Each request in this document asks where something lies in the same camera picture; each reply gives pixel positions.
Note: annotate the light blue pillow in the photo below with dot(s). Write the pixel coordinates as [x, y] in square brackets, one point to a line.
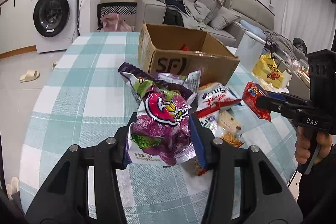
[253, 29]

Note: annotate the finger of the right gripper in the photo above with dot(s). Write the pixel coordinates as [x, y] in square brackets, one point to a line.
[278, 108]
[283, 98]

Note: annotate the silver purple snack bag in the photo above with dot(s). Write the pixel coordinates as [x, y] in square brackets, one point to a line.
[187, 86]

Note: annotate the yellow plastic bag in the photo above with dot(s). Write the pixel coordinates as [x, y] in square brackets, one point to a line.
[267, 70]

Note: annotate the purple chip bag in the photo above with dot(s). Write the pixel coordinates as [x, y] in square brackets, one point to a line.
[160, 133]

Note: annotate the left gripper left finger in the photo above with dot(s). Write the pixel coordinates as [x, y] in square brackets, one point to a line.
[82, 187]

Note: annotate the white washing machine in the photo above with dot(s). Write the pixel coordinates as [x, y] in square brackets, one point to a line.
[55, 24]

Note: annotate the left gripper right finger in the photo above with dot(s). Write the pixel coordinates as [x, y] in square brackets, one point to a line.
[245, 187]

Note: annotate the red Oreo snack packet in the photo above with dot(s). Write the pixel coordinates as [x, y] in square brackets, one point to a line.
[251, 93]

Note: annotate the checked teal tablecloth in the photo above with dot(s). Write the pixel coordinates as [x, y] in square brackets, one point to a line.
[84, 102]

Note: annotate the red packet inside box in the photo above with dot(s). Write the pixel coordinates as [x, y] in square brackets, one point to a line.
[184, 48]

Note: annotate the beige slipper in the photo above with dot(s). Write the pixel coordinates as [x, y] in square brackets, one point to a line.
[30, 75]

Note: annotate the white orange noodle snack bag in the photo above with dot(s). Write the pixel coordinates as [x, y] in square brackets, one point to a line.
[208, 125]

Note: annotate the pile of clothes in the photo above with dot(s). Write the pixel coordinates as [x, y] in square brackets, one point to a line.
[185, 14]

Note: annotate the black patterned chair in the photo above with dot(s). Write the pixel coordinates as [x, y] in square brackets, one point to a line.
[125, 10]

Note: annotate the person's right hand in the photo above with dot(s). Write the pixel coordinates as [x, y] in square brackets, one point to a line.
[302, 145]

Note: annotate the grey sofa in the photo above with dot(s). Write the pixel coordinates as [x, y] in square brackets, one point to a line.
[151, 11]

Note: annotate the pink plastic bag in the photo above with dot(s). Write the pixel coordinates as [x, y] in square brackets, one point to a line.
[112, 23]

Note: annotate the brown cardboard SF box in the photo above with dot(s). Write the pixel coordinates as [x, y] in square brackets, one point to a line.
[159, 52]

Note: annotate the grey cushion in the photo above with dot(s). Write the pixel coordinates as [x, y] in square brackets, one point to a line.
[224, 18]

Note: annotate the white plastic bin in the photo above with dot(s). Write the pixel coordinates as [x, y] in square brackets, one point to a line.
[249, 50]

